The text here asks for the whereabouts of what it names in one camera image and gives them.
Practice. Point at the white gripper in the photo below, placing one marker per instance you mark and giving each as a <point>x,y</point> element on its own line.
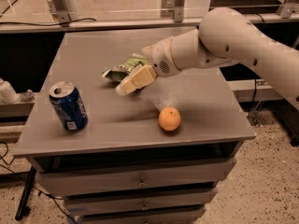
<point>160,59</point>

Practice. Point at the green jalapeno chip bag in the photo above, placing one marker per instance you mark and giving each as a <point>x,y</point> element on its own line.
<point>119,72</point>

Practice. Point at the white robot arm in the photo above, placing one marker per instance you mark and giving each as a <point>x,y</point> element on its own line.
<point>224,37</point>

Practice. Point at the blue pepsi can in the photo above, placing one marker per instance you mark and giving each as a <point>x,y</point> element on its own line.
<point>67,103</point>

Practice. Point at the orange fruit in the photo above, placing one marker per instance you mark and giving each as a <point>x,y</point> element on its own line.
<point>169,118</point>

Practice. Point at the grey drawer cabinet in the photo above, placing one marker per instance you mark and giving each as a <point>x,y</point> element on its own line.
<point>125,130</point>

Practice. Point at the top grey drawer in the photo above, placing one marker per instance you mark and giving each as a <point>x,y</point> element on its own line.
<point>154,175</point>

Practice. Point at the grey drawer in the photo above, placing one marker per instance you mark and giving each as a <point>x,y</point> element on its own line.
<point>140,202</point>
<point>154,216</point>
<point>154,175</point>

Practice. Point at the small grey knob object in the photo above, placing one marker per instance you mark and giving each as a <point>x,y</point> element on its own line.
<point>27,96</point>

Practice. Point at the white bottle at left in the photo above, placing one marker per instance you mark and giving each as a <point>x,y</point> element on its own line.
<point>7,93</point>

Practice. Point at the middle grey drawer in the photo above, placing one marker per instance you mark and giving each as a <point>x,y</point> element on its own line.
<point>140,202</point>

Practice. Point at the bottom grey drawer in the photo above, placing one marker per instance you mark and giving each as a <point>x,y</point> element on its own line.
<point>154,216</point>

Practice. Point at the black table leg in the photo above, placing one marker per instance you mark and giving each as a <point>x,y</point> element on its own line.
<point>28,184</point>

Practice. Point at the horizontal metal rail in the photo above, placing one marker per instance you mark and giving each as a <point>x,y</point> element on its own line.
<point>15,27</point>

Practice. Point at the metal frame post centre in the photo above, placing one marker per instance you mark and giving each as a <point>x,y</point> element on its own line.
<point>172,9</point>

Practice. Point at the metal frame post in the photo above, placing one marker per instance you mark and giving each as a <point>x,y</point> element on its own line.
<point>63,10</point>
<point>172,9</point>

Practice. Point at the metal frame post left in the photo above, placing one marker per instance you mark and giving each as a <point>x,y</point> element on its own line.
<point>63,10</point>

